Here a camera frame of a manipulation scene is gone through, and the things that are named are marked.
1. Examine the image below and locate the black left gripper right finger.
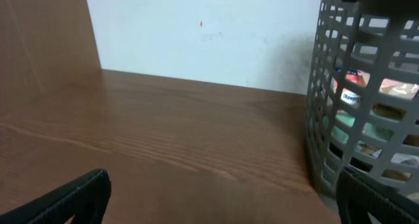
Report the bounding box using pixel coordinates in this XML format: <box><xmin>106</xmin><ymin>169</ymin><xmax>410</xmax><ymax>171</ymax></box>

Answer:
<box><xmin>336</xmin><ymin>167</ymin><xmax>418</xmax><ymax>224</ymax></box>

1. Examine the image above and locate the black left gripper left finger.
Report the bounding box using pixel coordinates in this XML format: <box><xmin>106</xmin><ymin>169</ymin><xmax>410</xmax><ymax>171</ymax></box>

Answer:
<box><xmin>1</xmin><ymin>169</ymin><xmax>111</xmax><ymax>224</ymax></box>

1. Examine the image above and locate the teal flushable wipes packet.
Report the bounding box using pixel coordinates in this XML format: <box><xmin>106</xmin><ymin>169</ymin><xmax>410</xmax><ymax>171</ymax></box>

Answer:
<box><xmin>322</xmin><ymin>111</ymin><xmax>395</xmax><ymax>145</ymax></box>

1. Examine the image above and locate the white brown snack bag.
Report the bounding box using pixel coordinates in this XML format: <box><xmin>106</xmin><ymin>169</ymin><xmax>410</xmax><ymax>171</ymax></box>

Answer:
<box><xmin>357</xmin><ymin>103</ymin><xmax>418</xmax><ymax>183</ymax></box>

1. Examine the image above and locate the grey plastic lattice basket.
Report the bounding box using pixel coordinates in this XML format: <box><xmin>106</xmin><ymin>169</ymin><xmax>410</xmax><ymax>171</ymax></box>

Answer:
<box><xmin>304</xmin><ymin>0</ymin><xmax>418</xmax><ymax>200</ymax></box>

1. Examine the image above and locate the beige paper pouch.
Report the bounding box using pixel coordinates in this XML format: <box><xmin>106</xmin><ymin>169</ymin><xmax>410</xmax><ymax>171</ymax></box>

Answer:
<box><xmin>379</xmin><ymin>79</ymin><xmax>418</xmax><ymax>100</ymax></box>

